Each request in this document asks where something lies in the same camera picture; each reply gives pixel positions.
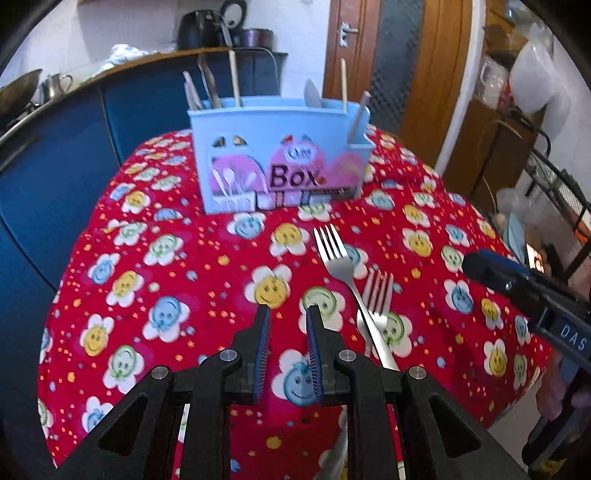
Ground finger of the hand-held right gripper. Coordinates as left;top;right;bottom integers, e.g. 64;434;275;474
462;250;556;325

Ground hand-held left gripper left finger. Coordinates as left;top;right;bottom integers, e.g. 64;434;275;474
51;305;271;480

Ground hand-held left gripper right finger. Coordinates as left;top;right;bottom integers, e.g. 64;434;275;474
306;305;529;480

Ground metal fork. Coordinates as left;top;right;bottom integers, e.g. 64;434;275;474
313;224;400;372
355;269;394;358

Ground light blue utensil holder box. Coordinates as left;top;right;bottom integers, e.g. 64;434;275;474
187;95;377;215

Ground light blue plastic container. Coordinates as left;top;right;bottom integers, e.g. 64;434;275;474
505;215;527;261

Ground clear plastic bag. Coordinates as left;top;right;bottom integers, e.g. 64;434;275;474
496;187;532;217

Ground black metal rack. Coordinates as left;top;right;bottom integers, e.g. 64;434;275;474
475;106;591;282

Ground red smiley flower tablecloth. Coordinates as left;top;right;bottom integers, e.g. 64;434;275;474
37;124;555;480

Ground large white plastic bag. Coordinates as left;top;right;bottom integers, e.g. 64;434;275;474
508;23;561;116

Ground wooden door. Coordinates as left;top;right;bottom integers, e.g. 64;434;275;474
323;0;474;160

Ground blue kitchen counter cabinets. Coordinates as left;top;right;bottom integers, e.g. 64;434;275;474
0;46;289;462

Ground white utensil stick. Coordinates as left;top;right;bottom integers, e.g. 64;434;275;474
182;71;204;112

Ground black air fryer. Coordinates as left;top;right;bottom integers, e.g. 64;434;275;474
177;10;232;51

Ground white cloth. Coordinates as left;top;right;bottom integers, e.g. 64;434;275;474
99;43;155;70

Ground metal kettle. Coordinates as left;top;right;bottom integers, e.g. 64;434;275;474
39;73;75;102

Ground metal door handle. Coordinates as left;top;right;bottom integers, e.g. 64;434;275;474
337;21;360;48

